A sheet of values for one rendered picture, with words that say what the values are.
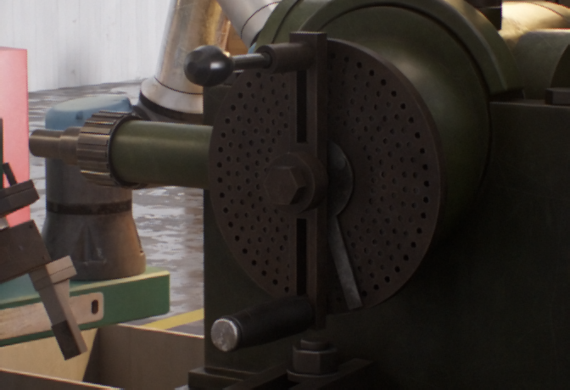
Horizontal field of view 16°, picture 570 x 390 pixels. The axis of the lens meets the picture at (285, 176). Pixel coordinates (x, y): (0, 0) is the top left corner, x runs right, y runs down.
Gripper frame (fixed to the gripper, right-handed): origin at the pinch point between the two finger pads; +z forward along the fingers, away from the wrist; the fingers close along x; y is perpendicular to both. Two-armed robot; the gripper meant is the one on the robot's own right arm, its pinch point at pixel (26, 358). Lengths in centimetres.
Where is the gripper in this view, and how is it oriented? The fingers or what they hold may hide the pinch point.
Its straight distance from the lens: 208.0
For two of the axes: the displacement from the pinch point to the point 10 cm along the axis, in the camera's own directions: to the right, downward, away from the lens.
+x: -5.9, 2.4, -7.7
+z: 3.9, 9.2, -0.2
